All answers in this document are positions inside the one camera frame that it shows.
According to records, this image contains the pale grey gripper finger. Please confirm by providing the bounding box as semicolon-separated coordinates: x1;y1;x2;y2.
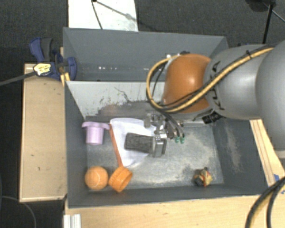
159;132;168;158
152;135;161;158

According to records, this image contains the dark grey block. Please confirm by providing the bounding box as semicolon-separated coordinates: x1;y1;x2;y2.
123;132;155;154

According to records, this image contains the grey metal bin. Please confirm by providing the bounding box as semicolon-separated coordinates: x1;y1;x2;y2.
62;27;269;209

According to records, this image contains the white cloth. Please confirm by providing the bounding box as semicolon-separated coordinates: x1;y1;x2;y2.
109;117;158;169

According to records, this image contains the orange measuring scoop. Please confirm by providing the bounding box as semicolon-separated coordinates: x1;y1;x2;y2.
108;123;133;193

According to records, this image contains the brown and yellow toy figure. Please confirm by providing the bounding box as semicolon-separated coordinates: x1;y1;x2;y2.
192;167;214;188

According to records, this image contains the lilac plastic cup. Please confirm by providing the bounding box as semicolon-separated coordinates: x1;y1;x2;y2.
81;121;110;146

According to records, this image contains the orange ball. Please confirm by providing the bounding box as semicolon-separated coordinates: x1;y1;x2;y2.
84;165;109;191

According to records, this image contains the pale wood board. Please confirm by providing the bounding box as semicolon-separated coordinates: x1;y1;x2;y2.
19;63;68;203

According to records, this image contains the black cylinder on white bracket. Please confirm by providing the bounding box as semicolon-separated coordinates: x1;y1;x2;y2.
193;113;221;125

